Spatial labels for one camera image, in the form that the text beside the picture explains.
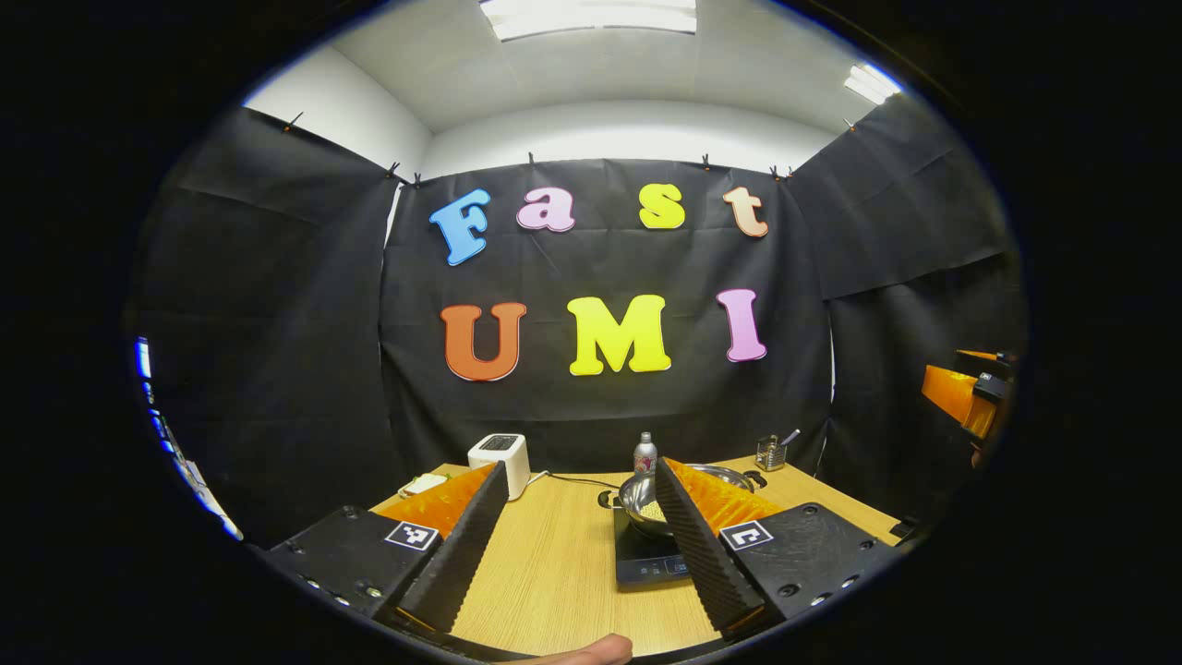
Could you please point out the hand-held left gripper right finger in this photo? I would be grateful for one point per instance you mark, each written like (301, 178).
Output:
(697, 554)

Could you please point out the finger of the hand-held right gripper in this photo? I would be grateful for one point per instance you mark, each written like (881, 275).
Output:
(951, 392)

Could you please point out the large ceiling light panel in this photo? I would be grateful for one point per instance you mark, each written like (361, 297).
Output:
(591, 18)

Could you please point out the steel pot with beans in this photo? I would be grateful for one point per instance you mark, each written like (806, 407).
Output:
(639, 503)

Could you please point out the bread slice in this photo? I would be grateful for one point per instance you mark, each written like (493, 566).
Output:
(423, 484)

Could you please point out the small ceiling light panel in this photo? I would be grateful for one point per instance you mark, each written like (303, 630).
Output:
(873, 83)

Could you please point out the silver drink bottle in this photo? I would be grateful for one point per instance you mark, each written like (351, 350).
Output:
(645, 454)

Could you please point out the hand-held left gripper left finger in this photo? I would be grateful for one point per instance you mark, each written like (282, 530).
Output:
(462, 554)

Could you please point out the white toaster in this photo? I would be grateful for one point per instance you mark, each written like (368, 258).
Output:
(499, 462)

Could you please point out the black induction cooktop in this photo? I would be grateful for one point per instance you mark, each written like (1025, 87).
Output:
(646, 559)

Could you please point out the metal spoon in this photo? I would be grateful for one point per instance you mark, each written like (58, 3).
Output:
(791, 437)

